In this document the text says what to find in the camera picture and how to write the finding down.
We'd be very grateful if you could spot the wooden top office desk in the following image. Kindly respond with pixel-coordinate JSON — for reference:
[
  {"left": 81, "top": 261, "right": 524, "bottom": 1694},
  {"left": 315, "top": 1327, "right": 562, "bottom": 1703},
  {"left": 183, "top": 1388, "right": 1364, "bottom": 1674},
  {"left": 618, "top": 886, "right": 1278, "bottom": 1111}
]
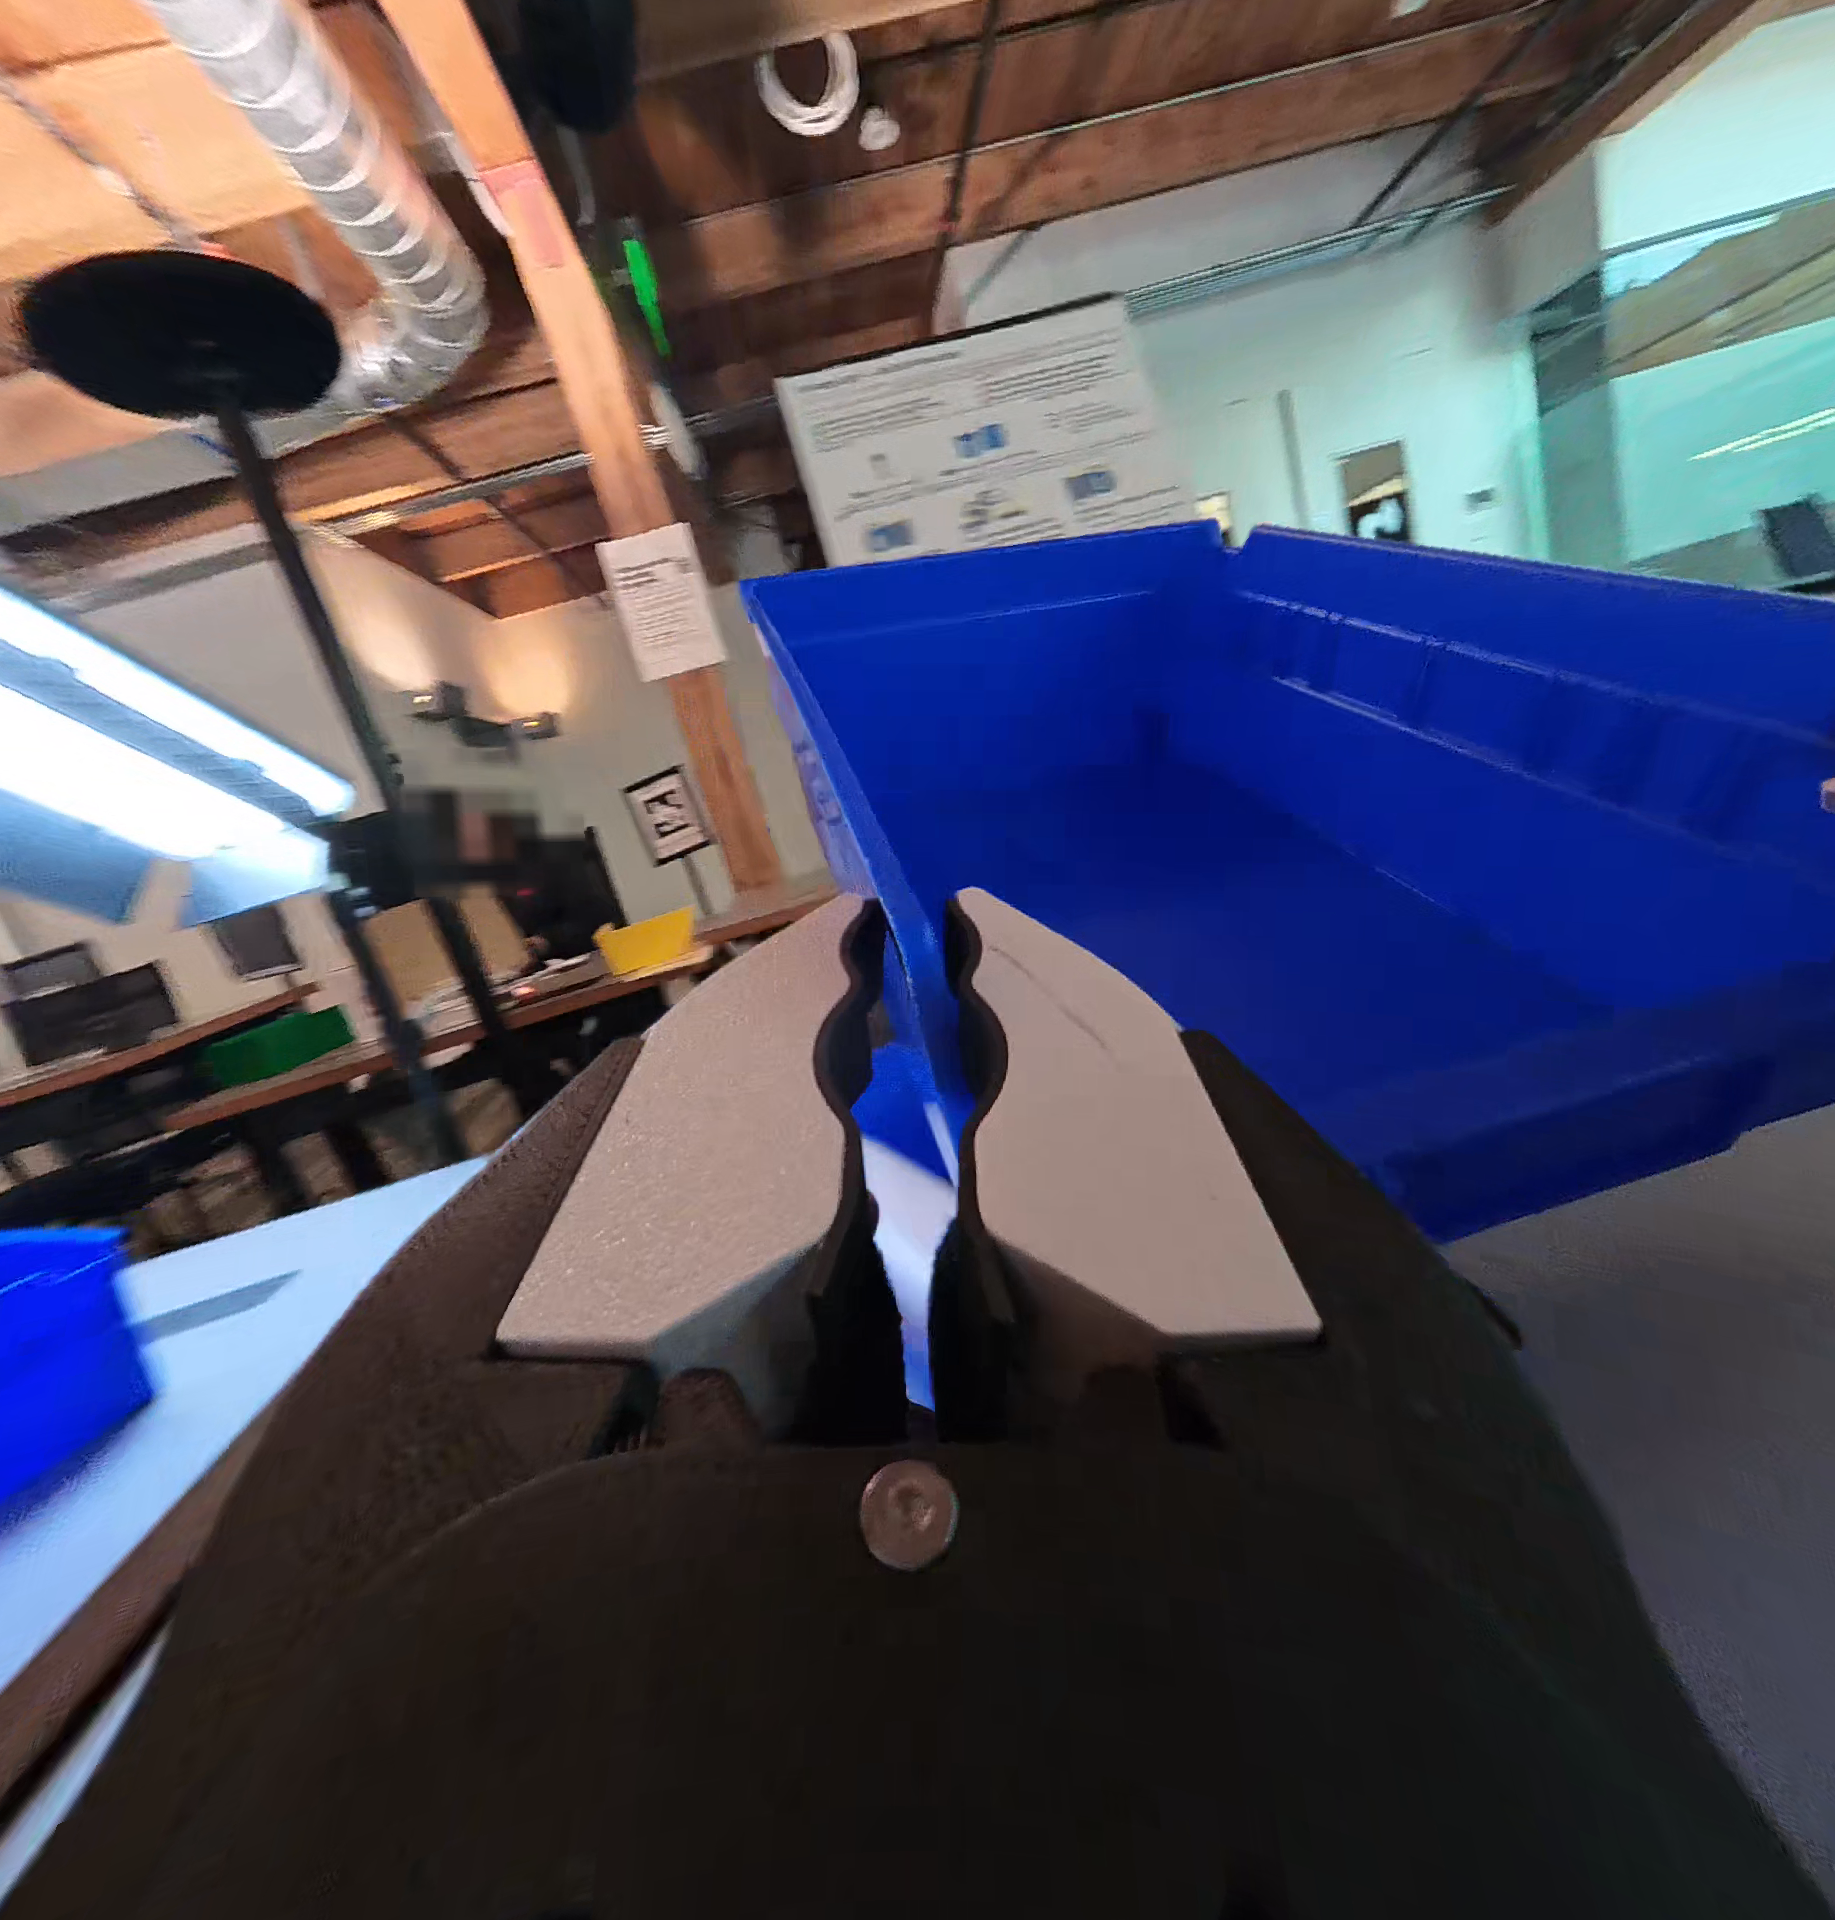
[{"left": 168, "top": 886, "right": 836, "bottom": 1134}]

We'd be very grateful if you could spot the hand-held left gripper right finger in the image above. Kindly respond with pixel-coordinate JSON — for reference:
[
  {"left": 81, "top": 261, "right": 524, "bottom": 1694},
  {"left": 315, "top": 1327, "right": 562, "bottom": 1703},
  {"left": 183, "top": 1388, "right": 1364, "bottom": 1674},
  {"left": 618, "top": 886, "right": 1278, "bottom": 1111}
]
[{"left": 950, "top": 886, "right": 1325, "bottom": 1346}]

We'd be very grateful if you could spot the black white marker sign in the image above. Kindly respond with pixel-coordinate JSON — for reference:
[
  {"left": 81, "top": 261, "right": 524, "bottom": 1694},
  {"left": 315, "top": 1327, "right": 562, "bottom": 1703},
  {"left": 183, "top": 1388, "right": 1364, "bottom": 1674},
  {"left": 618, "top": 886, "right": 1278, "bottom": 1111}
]
[{"left": 619, "top": 762, "right": 714, "bottom": 868}]

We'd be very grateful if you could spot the green plastic bin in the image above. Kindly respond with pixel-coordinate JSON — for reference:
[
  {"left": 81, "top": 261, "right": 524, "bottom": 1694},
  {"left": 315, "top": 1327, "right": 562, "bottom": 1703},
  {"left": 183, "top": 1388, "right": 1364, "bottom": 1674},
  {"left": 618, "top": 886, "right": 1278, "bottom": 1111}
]
[{"left": 196, "top": 1004, "right": 355, "bottom": 1087}]

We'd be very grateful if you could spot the white coiled cable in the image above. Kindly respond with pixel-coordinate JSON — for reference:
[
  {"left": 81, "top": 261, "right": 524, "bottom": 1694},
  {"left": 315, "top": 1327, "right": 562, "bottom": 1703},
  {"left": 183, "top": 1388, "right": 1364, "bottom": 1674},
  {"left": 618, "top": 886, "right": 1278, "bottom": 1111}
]
[{"left": 751, "top": 31, "right": 863, "bottom": 141}]

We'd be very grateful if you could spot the printed instruction sheet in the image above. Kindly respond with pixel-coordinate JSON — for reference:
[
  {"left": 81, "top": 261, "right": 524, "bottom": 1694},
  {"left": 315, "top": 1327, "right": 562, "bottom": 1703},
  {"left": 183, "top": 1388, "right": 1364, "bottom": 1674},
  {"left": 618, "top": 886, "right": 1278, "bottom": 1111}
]
[{"left": 771, "top": 295, "right": 1192, "bottom": 569}]

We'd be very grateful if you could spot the silver ceiling duct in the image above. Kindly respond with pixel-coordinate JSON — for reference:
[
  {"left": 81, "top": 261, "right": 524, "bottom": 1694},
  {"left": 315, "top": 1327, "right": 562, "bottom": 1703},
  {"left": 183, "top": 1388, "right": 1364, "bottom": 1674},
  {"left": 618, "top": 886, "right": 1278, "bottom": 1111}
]
[{"left": 138, "top": 0, "right": 493, "bottom": 414}]

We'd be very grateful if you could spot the white door with window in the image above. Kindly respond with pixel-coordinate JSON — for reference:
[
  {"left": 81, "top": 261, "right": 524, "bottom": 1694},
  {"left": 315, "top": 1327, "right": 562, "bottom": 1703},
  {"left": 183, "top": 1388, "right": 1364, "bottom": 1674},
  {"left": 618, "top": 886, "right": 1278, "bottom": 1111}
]
[{"left": 1278, "top": 390, "right": 1420, "bottom": 547}]

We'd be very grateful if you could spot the blue plastic bin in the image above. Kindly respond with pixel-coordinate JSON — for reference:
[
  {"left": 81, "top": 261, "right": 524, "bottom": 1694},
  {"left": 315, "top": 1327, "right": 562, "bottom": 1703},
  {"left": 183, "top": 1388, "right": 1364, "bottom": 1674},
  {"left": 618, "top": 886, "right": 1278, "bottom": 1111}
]
[
  {"left": 741, "top": 520, "right": 1835, "bottom": 1242},
  {"left": 0, "top": 1229, "right": 156, "bottom": 1532}
]

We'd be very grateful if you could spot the white paper notice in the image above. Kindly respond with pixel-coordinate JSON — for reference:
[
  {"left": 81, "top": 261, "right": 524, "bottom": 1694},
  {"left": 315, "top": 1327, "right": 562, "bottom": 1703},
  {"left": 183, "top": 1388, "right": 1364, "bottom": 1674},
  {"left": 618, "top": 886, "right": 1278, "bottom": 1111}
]
[{"left": 594, "top": 520, "right": 728, "bottom": 682}]

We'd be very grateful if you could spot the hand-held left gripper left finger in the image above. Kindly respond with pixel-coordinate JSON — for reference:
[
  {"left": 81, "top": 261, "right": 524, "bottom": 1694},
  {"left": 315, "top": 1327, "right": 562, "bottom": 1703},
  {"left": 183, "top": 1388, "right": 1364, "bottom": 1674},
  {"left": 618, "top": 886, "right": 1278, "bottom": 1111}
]
[{"left": 495, "top": 894, "right": 889, "bottom": 1365}]

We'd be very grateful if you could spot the yellow plastic bin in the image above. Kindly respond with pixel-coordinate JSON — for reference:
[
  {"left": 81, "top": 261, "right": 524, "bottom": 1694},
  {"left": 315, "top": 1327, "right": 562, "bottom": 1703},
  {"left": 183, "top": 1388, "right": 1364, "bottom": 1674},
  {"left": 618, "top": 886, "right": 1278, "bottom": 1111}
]
[{"left": 593, "top": 902, "right": 699, "bottom": 974}]

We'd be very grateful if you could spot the wooden workshop desk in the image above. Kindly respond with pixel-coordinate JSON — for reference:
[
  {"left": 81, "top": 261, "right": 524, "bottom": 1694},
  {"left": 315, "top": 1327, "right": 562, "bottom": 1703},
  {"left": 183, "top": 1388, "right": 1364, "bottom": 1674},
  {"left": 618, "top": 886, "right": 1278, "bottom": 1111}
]
[{"left": 0, "top": 982, "right": 318, "bottom": 1128}]

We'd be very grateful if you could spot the black tripod stand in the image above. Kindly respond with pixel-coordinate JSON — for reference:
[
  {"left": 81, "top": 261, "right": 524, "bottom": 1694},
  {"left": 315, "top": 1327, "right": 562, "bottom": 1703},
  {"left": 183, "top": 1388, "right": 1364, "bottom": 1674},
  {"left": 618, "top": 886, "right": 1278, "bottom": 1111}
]
[{"left": 15, "top": 246, "right": 407, "bottom": 857}]

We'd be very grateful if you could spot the black light stand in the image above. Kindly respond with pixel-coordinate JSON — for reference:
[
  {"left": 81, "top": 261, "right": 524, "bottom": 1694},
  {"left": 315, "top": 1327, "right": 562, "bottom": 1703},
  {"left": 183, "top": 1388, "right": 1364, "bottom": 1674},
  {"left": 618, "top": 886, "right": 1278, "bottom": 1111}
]
[{"left": 329, "top": 839, "right": 473, "bottom": 1170}]

